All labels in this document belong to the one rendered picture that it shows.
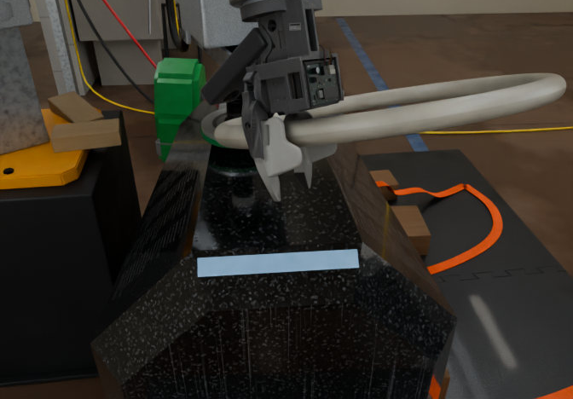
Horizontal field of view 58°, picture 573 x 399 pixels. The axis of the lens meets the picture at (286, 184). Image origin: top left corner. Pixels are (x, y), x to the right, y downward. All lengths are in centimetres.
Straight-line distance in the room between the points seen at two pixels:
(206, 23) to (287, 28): 69
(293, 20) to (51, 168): 120
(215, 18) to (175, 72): 180
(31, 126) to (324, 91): 133
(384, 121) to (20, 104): 136
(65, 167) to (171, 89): 147
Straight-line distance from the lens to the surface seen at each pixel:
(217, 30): 124
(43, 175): 163
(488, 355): 210
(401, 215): 249
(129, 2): 413
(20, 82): 173
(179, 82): 299
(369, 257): 110
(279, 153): 55
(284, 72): 54
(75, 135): 170
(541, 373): 212
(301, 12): 54
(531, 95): 62
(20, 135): 178
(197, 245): 108
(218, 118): 148
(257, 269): 106
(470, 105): 57
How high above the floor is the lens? 153
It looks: 32 degrees down
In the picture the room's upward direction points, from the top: straight up
